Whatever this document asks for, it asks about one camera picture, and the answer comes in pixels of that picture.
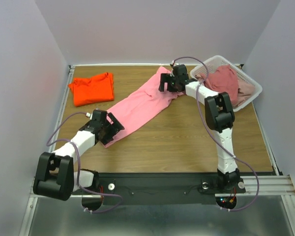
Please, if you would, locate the aluminium frame rail right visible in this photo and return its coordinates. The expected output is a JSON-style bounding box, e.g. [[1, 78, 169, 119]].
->
[[250, 100, 295, 236]]

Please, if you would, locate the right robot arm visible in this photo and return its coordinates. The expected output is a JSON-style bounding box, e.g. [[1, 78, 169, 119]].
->
[[159, 64, 240, 192]]

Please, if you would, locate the folded orange t shirt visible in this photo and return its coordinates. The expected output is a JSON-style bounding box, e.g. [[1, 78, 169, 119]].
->
[[68, 72, 114, 107]]

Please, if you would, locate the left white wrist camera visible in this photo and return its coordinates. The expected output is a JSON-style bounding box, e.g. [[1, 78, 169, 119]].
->
[[86, 113, 92, 120]]

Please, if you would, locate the pale pink t shirt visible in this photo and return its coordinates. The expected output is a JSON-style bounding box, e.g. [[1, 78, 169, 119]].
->
[[233, 79, 255, 107]]

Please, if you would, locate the dusty rose t shirt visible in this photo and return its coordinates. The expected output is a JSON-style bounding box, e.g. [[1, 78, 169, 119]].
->
[[204, 65, 238, 106]]

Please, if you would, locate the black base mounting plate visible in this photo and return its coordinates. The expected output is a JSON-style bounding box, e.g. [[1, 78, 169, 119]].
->
[[88, 173, 246, 206]]

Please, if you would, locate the aluminium frame rail left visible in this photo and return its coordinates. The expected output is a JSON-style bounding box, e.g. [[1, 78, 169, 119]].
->
[[19, 64, 75, 236]]

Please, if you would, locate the aluminium frame rail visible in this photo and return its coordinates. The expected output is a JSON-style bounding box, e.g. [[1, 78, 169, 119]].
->
[[19, 64, 75, 236], [250, 100, 295, 236]]

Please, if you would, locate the white plastic basket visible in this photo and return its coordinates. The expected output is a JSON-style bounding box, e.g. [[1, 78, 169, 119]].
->
[[186, 55, 263, 112]]

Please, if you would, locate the bright pink t shirt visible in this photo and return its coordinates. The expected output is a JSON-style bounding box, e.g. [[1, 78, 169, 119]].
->
[[104, 66, 183, 148]]

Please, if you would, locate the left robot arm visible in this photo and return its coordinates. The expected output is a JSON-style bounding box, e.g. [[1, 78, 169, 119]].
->
[[33, 110, 124, 201]]

